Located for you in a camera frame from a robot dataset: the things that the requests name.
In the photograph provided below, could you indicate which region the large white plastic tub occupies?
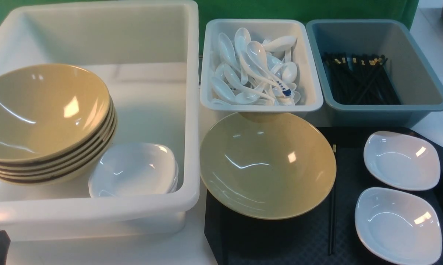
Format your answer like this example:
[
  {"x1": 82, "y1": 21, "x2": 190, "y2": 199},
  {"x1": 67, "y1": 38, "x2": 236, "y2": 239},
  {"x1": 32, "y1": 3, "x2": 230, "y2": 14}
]
[{"x1": 0, "y1": 0, "x2": 199, "y2": 241}]

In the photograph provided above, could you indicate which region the white ceramic spoon left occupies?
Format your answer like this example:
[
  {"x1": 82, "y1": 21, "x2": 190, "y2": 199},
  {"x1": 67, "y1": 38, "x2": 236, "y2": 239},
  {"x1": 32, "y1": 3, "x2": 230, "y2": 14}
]
[{"x1": 218, "y1": 32, "x2": 241, "y2": 73}]

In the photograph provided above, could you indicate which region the white spoon blue mark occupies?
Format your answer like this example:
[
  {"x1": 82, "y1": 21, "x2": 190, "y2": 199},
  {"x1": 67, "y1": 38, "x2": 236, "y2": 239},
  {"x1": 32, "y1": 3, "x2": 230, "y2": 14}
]
[{"x1": 246, "y1": 41, "x2": 292, "y2": 97}]

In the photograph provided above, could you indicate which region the white ceramic spoon top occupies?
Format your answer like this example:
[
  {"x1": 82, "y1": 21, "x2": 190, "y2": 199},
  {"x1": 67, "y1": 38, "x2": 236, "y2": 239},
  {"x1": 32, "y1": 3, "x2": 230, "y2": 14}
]
[{"x1": 262, "y1": 35, "x2": 297, "y2": 53}]

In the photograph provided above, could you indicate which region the blue-grey chopstick bin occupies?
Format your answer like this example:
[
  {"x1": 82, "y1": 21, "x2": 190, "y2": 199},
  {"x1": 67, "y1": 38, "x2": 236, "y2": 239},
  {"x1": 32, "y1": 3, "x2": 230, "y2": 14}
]
[{"x1": 306, "y1": 20, "x2": 443, "y2": 127}]

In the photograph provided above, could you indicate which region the bundle of black chopsticks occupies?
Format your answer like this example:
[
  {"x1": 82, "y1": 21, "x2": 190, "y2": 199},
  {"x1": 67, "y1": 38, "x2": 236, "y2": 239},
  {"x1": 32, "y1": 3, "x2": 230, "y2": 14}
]
[{"x1": 321, "y1": 53, "x2": 403, "y2": 105}]

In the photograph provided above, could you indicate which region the white dish tray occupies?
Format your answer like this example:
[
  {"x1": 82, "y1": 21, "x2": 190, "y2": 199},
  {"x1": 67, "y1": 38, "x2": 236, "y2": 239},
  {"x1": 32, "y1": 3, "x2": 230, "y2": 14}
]
[
  {"x1": 354, "y1": 187, "x2": 443, "y2": 265},
  {"x1": 363, "y1": 131, "x2": 441, "y2": 191}
]

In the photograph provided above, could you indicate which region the white spoon bin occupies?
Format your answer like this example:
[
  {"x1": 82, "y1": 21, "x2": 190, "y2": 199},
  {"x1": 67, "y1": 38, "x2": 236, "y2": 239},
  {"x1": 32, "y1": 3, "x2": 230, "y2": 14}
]
[{"x1": 200, "y1": 19, "x2": 323, "y2": 117}]

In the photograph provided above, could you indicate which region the bottom stacked tan bowl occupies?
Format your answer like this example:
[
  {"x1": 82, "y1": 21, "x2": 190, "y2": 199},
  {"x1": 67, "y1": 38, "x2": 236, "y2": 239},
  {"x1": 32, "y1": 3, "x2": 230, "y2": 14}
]
[{"x1": 0, "y1": 116, "x2": 118, "y2": 185}]

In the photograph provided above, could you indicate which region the white ceramic spoon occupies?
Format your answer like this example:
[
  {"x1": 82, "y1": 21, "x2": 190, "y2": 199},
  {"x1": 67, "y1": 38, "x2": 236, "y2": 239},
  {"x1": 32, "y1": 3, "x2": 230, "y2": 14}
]
[
  {"x1": 262, "y1": 35, "x2": 297, "y2": 53},
  {"x1": 218, "y1": 32, "x2": 241, "y2": 73}
]

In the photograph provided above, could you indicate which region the tan noodle bowl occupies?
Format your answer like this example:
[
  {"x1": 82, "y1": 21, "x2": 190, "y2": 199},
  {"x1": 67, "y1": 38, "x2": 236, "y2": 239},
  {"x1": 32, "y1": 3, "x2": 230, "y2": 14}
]
[{"x1": 200, "y1": 113, "x2": 337, "y2": 220}]

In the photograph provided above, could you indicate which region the white dish in tub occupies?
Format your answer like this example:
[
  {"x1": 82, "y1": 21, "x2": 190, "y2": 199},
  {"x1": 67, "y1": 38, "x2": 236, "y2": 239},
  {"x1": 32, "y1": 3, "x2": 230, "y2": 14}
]
[{"x1": 88, "y1": 142, "x2": 179, "y2": 198}]

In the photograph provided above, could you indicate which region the black serving tray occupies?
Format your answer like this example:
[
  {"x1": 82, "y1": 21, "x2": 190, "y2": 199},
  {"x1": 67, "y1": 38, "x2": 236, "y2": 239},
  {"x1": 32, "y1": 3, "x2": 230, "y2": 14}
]
[{"x1": 205, "y1": 127, "x2": 443, "y2": 265}]

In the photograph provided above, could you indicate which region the black chopstick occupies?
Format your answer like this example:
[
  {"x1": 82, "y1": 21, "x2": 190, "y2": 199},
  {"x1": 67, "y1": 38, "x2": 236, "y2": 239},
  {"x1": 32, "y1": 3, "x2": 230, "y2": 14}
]
[{"x1": 328, "y1": 144, "x2": 337, "y2": 256}]

